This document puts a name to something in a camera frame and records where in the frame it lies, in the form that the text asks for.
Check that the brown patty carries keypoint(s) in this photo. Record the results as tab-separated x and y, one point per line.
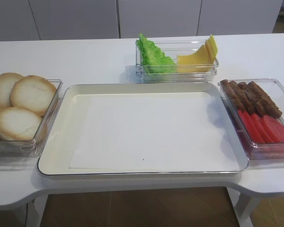
230	93
253	104
242	97
269	106

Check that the brown patty leftmost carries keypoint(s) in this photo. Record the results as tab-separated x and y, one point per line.
230	93

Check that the front yellow cheese slice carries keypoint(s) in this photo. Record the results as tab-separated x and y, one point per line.
194	62

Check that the red tomato slice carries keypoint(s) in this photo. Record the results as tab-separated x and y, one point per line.
263	130
250	127
274	128

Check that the clear bun container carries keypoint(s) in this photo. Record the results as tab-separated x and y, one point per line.
33	147

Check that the brown patty rightmost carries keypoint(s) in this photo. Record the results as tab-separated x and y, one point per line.
269	106

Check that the clear lettuce cheese container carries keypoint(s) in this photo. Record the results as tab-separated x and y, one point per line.
177	72

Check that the white metal tray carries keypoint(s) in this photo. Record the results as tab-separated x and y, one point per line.
142	129

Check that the red tomato slice right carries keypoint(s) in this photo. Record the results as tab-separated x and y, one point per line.
274	128

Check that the clear meat tomato container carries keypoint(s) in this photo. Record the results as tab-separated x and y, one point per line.
256	150

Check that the red tomato slice left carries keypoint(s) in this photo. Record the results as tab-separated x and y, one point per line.
250	127

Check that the green lettuce leaf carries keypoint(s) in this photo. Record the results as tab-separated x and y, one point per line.
154	59

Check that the red tomato slice middle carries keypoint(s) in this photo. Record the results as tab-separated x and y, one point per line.
263	130

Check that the rear yellow cheese slices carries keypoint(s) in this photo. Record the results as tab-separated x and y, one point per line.
211	47

